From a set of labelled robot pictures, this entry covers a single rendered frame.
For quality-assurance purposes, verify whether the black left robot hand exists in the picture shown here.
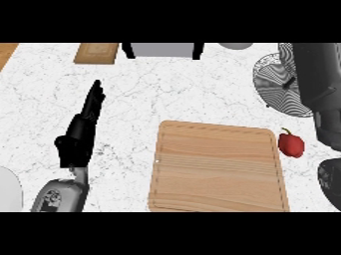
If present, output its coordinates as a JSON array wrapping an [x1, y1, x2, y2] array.
[[53, 79, 108, 169]]

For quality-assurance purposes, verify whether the wooden cutting board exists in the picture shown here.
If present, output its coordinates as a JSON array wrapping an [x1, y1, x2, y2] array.
[[148, 120, 291, 213]]

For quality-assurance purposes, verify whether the grey round object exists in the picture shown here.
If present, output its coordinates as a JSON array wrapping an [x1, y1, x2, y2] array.
[[217, 43, 254, 51]]

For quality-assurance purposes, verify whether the red bell pepper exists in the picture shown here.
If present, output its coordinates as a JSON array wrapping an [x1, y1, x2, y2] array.
[[277, 127, 308, 159]]

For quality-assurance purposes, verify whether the grey appliance with black legs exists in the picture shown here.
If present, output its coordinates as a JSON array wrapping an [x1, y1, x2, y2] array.
[[121, 43, 206, 61]]

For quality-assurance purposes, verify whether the wire tiered basket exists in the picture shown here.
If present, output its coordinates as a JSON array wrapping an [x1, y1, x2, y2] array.
[[251, 43, 315, 119]]

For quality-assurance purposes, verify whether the small tan wooden board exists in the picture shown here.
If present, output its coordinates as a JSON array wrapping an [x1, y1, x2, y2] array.
[[73, 43, 121, 65]]

